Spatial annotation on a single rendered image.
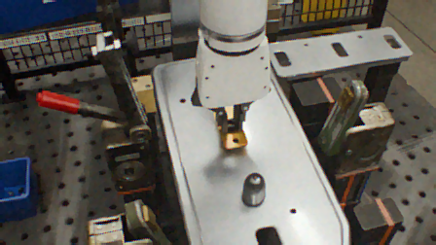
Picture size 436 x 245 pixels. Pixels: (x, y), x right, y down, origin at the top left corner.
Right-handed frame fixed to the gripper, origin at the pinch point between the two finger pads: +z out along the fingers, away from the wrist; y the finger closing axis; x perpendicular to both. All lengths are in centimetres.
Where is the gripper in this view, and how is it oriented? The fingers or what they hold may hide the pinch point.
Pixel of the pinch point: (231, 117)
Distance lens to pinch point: 70.6
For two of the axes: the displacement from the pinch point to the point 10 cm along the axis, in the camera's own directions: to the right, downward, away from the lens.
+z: 0.0, 6.8, 7.4
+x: -2.5, -7.1, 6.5
